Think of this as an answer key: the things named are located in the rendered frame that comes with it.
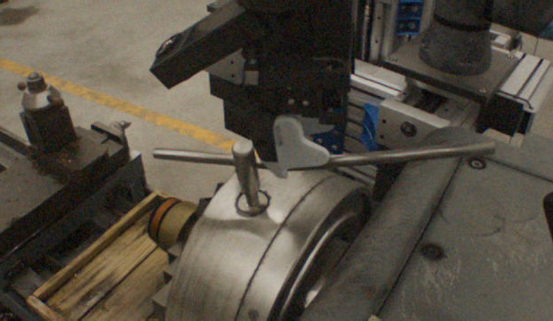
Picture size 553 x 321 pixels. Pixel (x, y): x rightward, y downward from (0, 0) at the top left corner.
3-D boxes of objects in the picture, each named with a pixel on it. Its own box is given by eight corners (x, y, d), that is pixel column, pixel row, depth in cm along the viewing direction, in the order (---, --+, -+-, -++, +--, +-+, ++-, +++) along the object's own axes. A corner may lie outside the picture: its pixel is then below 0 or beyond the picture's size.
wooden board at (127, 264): (274, 259, 96) (274, 244, 93) (150, 403, 72) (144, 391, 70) (160, 201, 109) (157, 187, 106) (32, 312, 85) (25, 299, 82)
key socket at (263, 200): (238, 226, 56) (235, 212, 54) (245, 204, 58) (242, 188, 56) (267, 230, 55) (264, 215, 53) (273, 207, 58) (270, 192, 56)
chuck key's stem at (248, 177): (244, 224, 56) (228, 153, 48) (249, 208, 58) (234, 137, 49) (263, 226, 56) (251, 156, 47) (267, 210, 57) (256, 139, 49)
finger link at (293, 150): (327, 203, 46) (326, 127, 40) (266, 198, 48) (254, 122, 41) (332, 179, 48) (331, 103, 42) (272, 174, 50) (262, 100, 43)
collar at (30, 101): (69, 96, 95) (65, 83, 93) (37, 115, 90) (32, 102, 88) (45, 86, 98) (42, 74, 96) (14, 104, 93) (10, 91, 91)
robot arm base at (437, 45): (434, 36, 107) (441, -6, 101) (499, 57, 100) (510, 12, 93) (406, 59, 98) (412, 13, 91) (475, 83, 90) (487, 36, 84)
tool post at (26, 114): (78, 139, 101) (66, 98, 94) (50, 157, 96) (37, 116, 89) (57, 128, 104) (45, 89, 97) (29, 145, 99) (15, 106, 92)
